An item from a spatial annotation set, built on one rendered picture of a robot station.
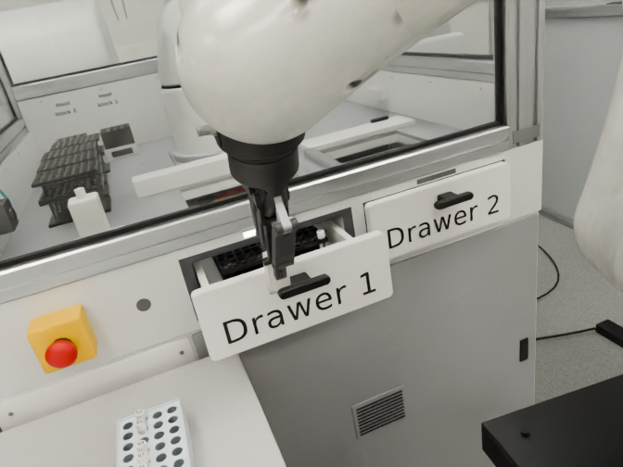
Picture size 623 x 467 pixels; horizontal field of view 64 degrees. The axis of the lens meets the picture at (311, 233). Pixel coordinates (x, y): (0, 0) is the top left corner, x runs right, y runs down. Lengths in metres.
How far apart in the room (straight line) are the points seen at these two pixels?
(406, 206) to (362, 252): 0.17
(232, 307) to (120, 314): 0.20
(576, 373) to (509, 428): 1.33
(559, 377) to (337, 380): 1.06
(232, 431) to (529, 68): 0.76
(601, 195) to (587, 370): 1.41
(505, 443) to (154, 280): 0.52
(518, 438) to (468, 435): 0.70
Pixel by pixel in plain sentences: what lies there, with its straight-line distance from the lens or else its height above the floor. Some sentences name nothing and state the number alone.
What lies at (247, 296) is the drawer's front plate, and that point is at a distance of 0.70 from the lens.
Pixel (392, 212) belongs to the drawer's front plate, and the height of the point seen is 0.90.
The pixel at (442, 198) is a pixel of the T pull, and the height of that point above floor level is 0.91.
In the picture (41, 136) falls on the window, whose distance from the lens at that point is 0.76.
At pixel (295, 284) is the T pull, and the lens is 0.68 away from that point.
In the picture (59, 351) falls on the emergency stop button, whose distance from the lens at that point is 0.77.
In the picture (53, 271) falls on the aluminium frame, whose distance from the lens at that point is 0.80.
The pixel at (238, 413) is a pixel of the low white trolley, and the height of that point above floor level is 0.76.
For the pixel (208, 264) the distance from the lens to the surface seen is 0.97.
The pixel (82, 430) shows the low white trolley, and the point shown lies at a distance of 0.83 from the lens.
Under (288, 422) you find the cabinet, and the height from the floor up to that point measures 0.54.
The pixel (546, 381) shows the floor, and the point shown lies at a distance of 1.89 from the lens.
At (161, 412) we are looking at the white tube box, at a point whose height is 0.79.
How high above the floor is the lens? 1.25
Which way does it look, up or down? 24 degrees down
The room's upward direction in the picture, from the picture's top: 11 degrees counter-clockwise
